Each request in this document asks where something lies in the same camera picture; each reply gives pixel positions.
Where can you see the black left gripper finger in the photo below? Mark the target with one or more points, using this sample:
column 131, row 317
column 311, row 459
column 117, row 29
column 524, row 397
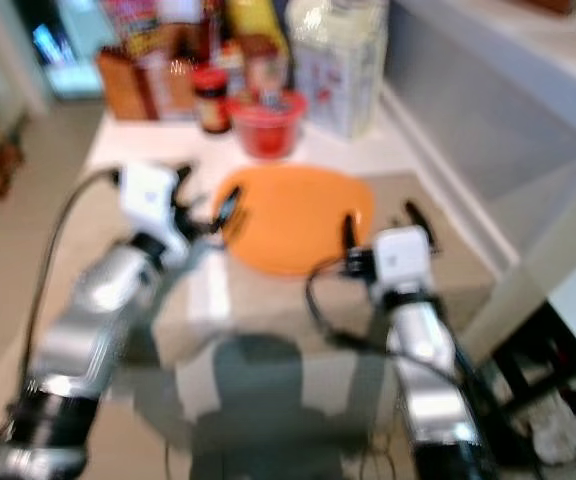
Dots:
column 226, row 212

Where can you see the orange plate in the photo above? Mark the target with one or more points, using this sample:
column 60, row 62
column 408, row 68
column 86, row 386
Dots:
column 293, row 220

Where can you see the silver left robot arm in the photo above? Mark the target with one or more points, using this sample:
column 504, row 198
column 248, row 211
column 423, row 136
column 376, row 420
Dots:
column 108, row 300

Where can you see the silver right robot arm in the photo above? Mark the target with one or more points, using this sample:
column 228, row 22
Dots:
column 423, row 340

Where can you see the red plastic bowl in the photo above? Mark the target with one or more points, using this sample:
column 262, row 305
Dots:
column 268, row 135

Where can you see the dark jar with red lid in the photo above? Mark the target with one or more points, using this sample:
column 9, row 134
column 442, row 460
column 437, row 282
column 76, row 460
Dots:
column 211, row 105

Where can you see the white kitchen counter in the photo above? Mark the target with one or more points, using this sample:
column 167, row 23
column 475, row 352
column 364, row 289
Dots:
column 478, row 110

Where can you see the brown sauce jar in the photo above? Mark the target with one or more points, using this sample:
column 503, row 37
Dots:
column 260, row 66

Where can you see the brown cardboard box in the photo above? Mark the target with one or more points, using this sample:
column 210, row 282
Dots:
column 123, row 90

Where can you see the yellow bottle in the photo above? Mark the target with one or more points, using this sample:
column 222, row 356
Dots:
column 253, row 18

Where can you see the red snack packet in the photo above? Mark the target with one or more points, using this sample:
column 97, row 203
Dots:
column 138, row 25

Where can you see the bright glass door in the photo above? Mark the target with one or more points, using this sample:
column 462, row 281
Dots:
column 68, row 50

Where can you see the pile of clothes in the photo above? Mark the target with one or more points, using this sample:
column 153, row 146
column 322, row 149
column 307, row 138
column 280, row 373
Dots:
column 558, row 430

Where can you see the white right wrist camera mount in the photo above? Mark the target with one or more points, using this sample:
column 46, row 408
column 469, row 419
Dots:
column 401, row 258

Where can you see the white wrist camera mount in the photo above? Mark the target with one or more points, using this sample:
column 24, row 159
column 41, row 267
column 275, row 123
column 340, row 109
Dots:
column 150, row 200
column 401, row 258

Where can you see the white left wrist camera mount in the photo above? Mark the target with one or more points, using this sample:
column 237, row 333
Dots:
column 150, row 200

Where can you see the black table leg frame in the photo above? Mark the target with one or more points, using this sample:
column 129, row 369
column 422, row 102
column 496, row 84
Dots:
column 528, row 370

